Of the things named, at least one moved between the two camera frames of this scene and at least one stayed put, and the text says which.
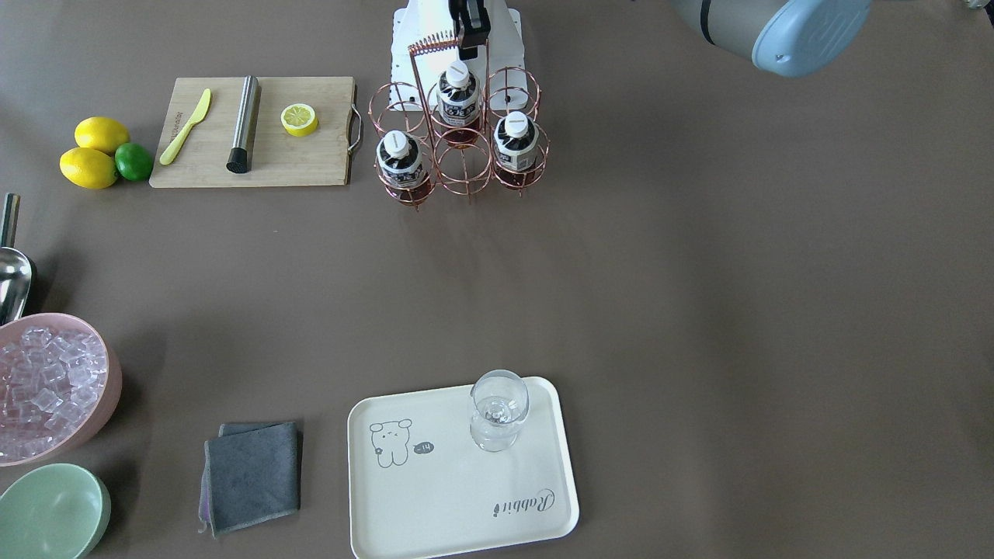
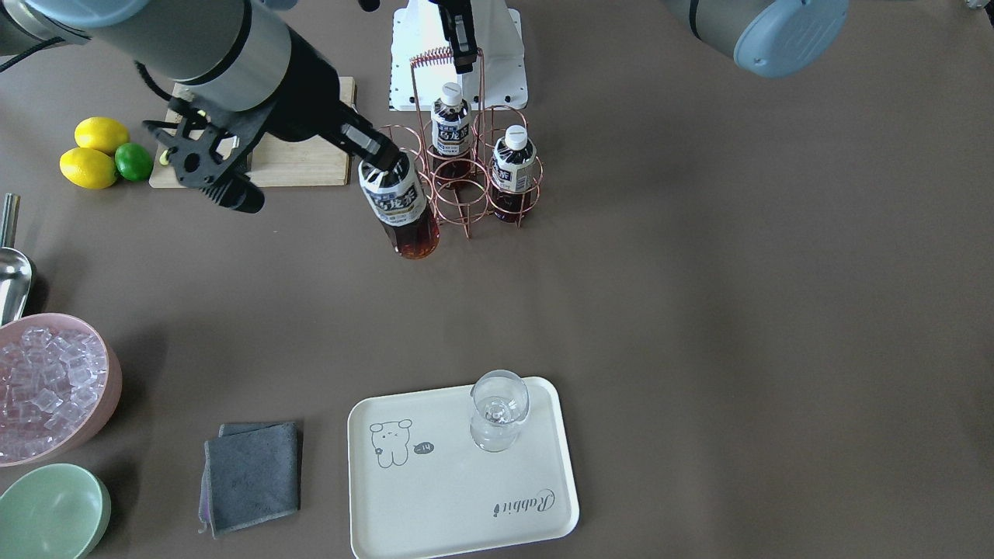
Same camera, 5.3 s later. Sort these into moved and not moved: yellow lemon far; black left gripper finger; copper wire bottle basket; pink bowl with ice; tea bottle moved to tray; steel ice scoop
Moved: tea bottle moved to tray; copper wire bottle basket
Not moved: steel ice scoop; pink bowl with ice; black left gripper finger; yellow lemon far
